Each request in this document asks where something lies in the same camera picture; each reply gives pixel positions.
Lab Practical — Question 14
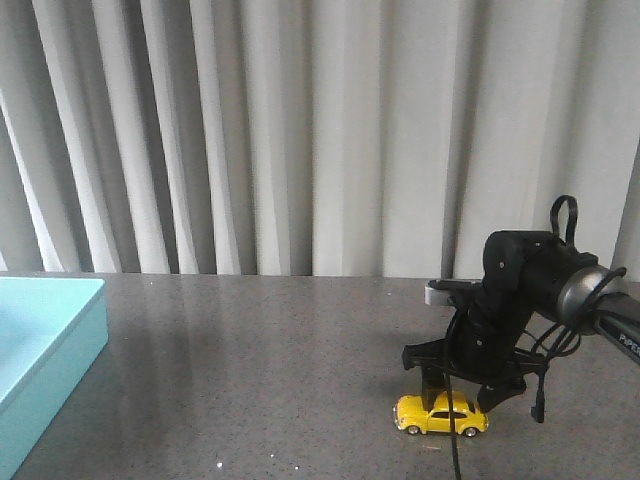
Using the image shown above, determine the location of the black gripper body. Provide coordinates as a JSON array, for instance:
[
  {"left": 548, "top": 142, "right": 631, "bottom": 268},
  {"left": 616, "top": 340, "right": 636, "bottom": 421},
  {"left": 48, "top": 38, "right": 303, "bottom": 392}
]
[{"left": 402, "top": 231, "right": 598, "bottom": 383}]

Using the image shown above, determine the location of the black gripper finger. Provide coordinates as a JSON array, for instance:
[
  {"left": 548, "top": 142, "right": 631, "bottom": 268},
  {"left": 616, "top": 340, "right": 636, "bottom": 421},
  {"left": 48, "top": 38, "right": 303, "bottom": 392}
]
[
  {"left": 421, "top": 366, "right": 450, "bottom": 409},
  {"left": 477, "top": 382, "right": 526, "bottom": 413}
]

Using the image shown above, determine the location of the yellow toy beetle car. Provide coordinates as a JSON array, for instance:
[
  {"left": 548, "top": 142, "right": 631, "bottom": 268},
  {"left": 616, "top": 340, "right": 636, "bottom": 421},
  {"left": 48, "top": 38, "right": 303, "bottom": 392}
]
[{"left": 393, "top": 390, "right": 489, "bottom": 437}]

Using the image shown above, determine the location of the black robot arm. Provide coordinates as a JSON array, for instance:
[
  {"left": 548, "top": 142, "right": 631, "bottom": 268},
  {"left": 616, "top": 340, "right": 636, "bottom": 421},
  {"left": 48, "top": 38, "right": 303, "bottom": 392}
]
[{"left": 402, "top": 231, "right": 639, "bottom": 412}]

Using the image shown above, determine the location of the light blue storage box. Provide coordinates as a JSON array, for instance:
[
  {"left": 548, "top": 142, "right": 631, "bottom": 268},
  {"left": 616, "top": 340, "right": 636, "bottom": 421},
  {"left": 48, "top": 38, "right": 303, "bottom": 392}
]
[{"left": 1, "top": 277, "right": 108, "bottom": 479}]

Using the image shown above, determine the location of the grey pleated curtain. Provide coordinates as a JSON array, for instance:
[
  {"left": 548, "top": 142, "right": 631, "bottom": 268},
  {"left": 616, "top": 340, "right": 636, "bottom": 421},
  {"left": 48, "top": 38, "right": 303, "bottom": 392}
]
[{"left": 1, "top": 1, "right": 639, "bottom": 279}]

